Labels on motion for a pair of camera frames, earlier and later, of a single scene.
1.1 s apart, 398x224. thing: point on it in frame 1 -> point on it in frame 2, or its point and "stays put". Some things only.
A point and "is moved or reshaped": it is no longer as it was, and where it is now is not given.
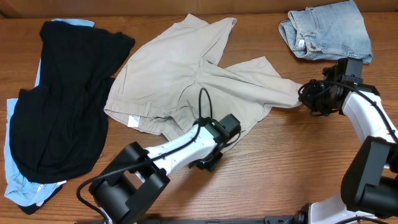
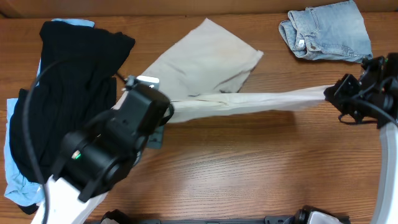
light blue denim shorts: x=328 y=32 stays put
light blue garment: x=19 y=185 stays put
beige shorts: x=160 y=81 is moved or reshaped
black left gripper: x=207 y=162 -> x=158 y=137
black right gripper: x=314 y=98 -> x=347 y=94
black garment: x=58 y=127 stays put
